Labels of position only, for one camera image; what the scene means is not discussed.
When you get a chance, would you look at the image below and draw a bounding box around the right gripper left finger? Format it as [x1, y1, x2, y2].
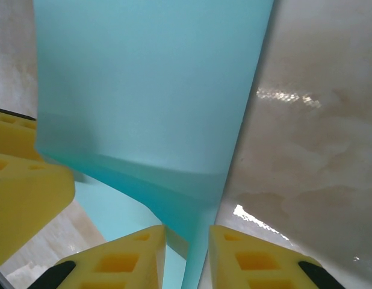
[35, 225, 167, 289]

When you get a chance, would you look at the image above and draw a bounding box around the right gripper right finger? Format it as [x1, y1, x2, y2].
[209, 225, 343, 289]

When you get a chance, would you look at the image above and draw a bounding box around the light blue cloth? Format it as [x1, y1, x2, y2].
[33, 0, 276, 289]

